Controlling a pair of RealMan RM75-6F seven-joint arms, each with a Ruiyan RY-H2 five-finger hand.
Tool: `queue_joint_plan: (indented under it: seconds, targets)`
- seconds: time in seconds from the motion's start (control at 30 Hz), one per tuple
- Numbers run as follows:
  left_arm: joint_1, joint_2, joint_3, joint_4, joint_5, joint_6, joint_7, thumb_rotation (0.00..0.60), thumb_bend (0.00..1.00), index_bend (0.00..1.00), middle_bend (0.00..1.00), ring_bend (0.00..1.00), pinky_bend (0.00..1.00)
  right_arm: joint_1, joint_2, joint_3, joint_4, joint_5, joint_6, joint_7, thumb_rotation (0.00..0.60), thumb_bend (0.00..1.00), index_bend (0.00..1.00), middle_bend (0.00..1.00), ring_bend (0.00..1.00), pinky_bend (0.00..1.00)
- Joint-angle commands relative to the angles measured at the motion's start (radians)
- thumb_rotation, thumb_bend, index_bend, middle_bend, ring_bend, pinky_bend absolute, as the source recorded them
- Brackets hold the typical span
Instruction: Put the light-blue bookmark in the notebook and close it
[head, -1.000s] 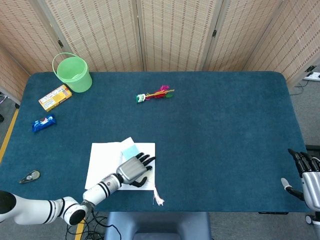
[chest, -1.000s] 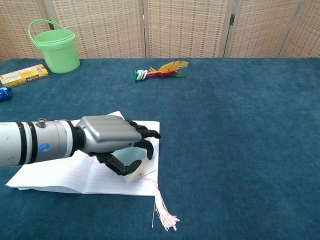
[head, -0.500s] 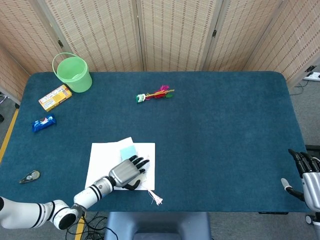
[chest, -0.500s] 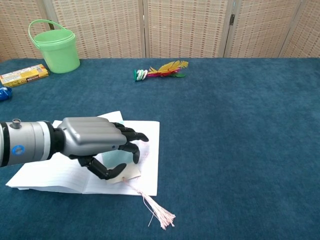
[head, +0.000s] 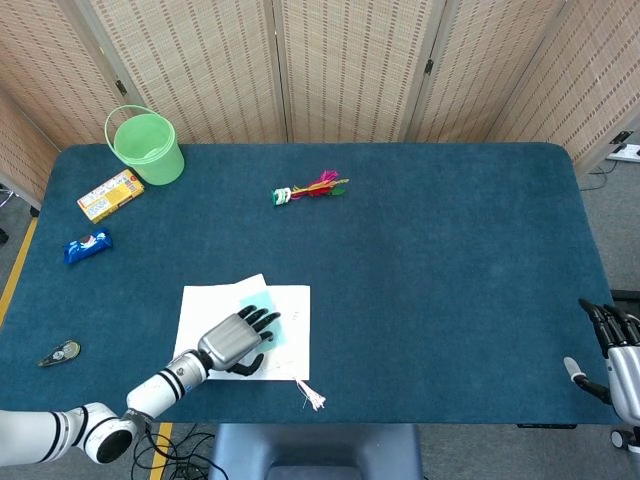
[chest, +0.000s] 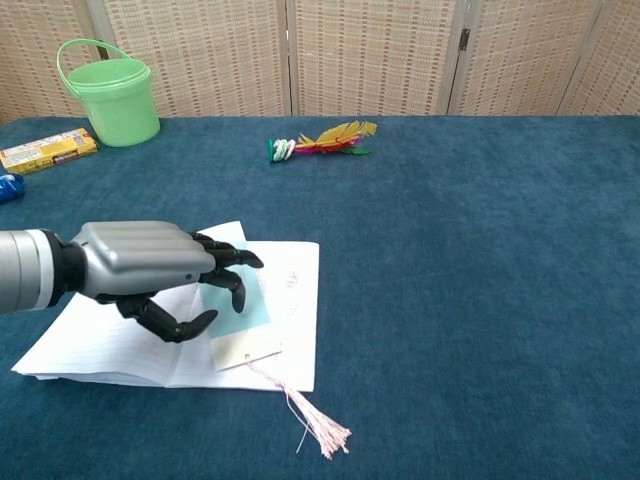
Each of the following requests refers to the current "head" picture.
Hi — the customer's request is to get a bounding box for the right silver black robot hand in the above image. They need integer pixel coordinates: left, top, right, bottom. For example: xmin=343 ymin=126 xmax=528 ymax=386
xmin=563 ymin=298 xmax=640 ymax=426

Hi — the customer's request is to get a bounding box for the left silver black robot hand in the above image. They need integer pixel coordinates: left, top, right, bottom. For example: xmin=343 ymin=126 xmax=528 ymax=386
xmin=197 ymin=305 xmax=283 ymax=377

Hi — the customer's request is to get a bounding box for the white lined notebook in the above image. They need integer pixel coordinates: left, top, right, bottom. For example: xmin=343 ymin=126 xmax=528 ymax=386
xmin=172 ymin=272 xmax=311 ymax=382

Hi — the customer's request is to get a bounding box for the light blue tasselled bookmark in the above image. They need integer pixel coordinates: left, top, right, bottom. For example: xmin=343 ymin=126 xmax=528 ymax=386
xmin=238 ymin=287 xmax=327 ymax=413

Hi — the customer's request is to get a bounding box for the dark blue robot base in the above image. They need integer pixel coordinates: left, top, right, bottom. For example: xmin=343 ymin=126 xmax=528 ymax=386
xmin=208 ymin=423 xmax=424 ymax=480

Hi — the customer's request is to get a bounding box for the colourful feather shuttlecock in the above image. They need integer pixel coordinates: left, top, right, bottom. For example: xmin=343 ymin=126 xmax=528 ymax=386
xmin=271 ymin=169 xmax=351 ymax=208

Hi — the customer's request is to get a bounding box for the dark correction tape dispenser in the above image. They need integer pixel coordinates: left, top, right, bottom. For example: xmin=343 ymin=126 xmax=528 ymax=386
xmin=37 ymin=339 xmax=82 ymax=369

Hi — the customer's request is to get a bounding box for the blue cookie packet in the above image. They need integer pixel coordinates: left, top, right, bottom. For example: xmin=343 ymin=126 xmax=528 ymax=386
xmin=62 ymin=227 xmax=114 ymax=266

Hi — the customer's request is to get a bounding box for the yellow biscuit box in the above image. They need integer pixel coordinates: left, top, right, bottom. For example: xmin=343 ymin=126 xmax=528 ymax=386
xmin=76 ymin=168 xmax=146 ymax=224

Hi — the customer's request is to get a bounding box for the green plastic bucket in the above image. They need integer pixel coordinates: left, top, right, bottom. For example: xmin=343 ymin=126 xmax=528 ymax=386
xmin=103 ymin=104 xmax=186 ymax=187

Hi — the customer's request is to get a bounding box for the white power strip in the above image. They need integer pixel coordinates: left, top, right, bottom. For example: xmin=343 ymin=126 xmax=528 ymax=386
xmin=605 ymin=143 xmax=640 ymax=162

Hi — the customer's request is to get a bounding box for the woven folding screen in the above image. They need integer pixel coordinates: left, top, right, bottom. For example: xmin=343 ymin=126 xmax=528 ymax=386
xmin=0 ymin=0 xmax=640 ymax=211

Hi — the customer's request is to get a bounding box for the black cable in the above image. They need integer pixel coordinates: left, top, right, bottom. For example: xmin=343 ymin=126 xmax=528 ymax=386
xmin=132 ymin=417 xmax=226 ymax=480

